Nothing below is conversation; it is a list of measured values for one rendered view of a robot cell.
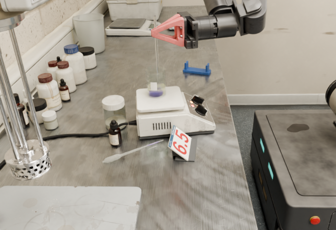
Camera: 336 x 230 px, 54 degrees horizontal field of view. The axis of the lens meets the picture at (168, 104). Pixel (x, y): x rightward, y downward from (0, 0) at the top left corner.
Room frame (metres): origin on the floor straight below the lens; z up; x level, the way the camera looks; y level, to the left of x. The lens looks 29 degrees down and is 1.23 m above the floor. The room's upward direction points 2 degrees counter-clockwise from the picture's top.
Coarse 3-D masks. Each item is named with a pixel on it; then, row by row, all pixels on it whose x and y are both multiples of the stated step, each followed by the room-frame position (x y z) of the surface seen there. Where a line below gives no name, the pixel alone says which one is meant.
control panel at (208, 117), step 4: (184, 96) 0.81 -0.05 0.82; (188, 96) 0.82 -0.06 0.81; (192, 96) 0.83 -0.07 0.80; (188, 100) 0.79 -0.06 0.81; (188, 104) 0.76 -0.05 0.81; (192, 104) 0.78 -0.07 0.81; (196, 104) 0.79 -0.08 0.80; (204, 104) 0.82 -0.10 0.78; (188, 108) 0.74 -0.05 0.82; (192, 108) 0.75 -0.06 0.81; (192, 112) 0.73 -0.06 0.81; (196, 112) 0.74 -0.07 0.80; (208, 112) 0.77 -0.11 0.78; (200, 116) 0.72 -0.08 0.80; (204, 116) 0.73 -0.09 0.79; (208, 116) 0.75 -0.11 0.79; (208, 120) 0.72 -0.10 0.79; (212, 120) 0.73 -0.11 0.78
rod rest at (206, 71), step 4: (184, 64) 1.13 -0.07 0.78; (208, 64) 1.11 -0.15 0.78; (184, 68) 1.13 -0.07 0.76; (188, 68) 1.14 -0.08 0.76; (192, 68) 1.14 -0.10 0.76; (196, 68) 1.13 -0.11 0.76; (200, 68) 1.13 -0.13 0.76; (208, 68) 1.12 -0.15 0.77; (188, 72) 1.12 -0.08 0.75; (192, 72) 1.11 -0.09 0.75; (196, 72) 1.11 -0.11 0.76; (200, 72) 1.10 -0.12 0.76; (204, 72) 1.10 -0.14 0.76; (208, 72) 1.09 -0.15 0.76
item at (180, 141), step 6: (174, 132) 0.68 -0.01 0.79; (180, 132) 0.69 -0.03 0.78; (174, 138) 0.65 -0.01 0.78; (180, 138) 0.67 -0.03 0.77; (186, 138) 0.68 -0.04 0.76; (174, 144) 0.63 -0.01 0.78; (180, 144) 0.65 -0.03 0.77; (186, 144) 0.66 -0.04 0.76; (180, 150) 0.63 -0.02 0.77; (186, 150) 0.64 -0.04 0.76
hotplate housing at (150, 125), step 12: (132, 120) 0.74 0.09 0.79; (144, 120) 0.70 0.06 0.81; (156, 120) 0.70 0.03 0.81; (168, 120) 0.71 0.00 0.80; (180, 120) 0.71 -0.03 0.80; (192, 120) 0.71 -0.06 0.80; (204, 120) 0.72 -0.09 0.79; (144, 132) 0.70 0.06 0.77; (156, 132) 0.70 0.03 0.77; (168, 132) 0.71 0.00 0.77; (192, 132) 0.71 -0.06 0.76; (204, 132) 0.72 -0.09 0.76
